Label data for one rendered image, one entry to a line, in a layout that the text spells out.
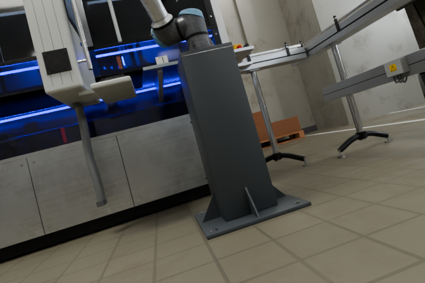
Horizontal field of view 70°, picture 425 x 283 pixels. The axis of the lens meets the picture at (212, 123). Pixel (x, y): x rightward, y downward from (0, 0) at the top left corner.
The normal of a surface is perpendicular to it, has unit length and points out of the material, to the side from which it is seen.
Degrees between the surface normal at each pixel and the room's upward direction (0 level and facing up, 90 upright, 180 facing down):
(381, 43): 90
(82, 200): 90
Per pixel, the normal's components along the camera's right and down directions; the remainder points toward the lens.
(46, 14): 0.18, -0.11
